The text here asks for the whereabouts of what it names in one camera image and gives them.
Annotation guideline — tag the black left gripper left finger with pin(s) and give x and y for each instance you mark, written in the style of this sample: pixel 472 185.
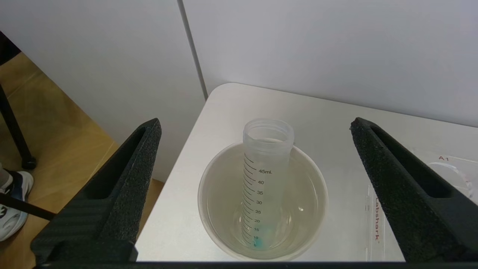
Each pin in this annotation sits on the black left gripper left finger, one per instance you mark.
pixel 123 194

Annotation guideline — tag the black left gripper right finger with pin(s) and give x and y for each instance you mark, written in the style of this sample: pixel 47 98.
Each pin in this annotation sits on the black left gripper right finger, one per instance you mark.
pixel 403 186

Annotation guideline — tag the test tube with blue liquid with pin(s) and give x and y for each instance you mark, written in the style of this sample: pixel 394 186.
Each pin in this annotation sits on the test tube with blue liquid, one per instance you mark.
pixel 267 179

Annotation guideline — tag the clear acrylic test tube rack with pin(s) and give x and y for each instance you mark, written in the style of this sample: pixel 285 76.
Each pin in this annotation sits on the clear acrylic test tube rack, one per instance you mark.
pixel 373 224

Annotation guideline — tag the blue and white paper cup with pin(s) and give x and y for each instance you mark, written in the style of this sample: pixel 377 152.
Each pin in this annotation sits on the blue and white paper cup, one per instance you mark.
pixel 310 209

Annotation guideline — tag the white and blue sneaker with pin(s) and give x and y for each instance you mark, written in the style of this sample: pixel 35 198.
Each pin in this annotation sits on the white and blue sneaker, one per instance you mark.
pixel 13 220

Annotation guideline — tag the black office chair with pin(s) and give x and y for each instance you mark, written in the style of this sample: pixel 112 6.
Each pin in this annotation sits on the black office chair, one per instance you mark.
pixel 15 130

